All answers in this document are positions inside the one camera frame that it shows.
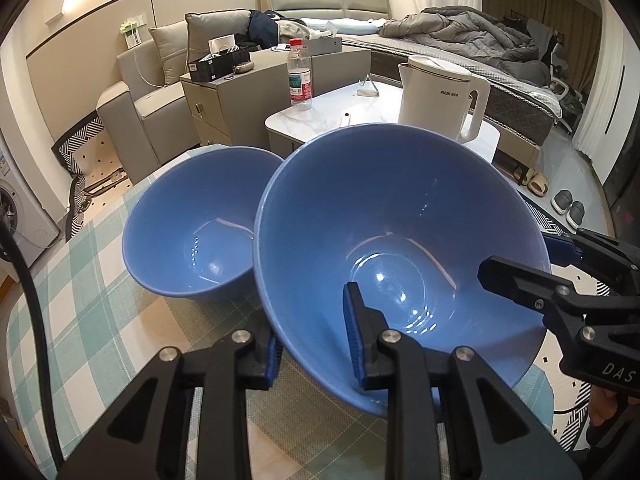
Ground beige side cabinet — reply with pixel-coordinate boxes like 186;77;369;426
180;35;373;148

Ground person's right hand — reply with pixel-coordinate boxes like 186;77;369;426
587;387;623;428

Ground dark grey pillow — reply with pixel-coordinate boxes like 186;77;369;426
185;9;253;63

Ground grey duvet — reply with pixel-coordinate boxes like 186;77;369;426
377;6;551;86

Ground small white box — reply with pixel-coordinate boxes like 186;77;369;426
207;34;237;56

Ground patterned floor rug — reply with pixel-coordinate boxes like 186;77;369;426
515;190;621;451

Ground white washing machine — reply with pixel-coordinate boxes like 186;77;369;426
0;147;61;268

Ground black patterned chair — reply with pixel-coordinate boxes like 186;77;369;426
52;115;133;241

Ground white electric kettle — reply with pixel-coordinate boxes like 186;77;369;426
397;55;491;143

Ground blue bowl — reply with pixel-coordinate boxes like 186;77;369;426
253;122;553;417
122;146;286;303

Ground white office chair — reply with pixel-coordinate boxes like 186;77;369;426
547;35;586;133

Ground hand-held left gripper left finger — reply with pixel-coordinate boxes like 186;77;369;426
60;327;284;480

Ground teal plaid tablecloth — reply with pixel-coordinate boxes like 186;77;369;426
5;147;566;480

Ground white dotted cushion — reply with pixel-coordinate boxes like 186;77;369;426
75;130;126;201

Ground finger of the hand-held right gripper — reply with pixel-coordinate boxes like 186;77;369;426
477;255;640;329
542;227;640;298

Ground light grey pillow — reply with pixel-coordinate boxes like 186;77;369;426
148;21;193;86

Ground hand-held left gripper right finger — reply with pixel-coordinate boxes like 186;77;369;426
342;281;583;480

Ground grey sofa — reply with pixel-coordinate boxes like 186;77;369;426
96;37;201;186

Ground dark navy jacket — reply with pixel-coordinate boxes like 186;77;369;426
235;9;306;48

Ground plastic water bottle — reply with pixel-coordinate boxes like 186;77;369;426
286;37;313;111

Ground grey tissue box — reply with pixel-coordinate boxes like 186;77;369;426
302;35;343;56

